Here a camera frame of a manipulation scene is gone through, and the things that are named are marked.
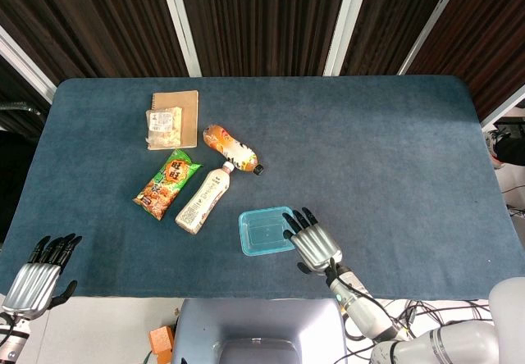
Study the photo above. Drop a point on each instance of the clear bag of white snacks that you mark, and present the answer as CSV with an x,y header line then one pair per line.
x,y
164,126

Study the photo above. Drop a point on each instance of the white milk tea bottle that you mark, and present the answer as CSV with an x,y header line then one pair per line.
x,y
203,200

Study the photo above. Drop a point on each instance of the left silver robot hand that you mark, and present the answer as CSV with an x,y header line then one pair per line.
x,y
33,288

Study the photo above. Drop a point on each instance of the orange tea bottle black cap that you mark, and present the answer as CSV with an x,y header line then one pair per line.
x,y
229,146

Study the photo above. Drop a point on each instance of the blue plastic container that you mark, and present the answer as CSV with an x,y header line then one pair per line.
x,y
262,233

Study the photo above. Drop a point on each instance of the grey robot torso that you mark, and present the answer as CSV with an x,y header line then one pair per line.
x,y
246,323

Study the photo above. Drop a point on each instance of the orange wooden block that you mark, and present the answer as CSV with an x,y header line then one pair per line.
x,y
161,339

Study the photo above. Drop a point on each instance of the dark brown slatted panel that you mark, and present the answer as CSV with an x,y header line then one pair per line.
x,y
262,19
393,15
488,32
90,24

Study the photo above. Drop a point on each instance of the white partition post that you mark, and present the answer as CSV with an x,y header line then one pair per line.
x,y
24,62
346,24
180,24
502,114
430,28

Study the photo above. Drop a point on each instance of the green snack bag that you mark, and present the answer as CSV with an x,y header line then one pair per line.
x,y
168,183

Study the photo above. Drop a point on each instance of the blue table cloth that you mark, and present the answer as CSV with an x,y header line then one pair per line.
x,y
369,155

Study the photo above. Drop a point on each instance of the black bundle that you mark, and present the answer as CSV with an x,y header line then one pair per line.
x,y
510,146

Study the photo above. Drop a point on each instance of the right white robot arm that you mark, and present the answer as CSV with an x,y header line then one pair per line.
x,y
451,339

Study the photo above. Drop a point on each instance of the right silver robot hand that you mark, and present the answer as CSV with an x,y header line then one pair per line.
x,y
316,245

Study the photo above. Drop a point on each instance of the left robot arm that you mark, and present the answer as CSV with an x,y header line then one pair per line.
x,y
14,337

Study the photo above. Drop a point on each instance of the brown spiral notebook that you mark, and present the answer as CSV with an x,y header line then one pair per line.
x,y
189,114

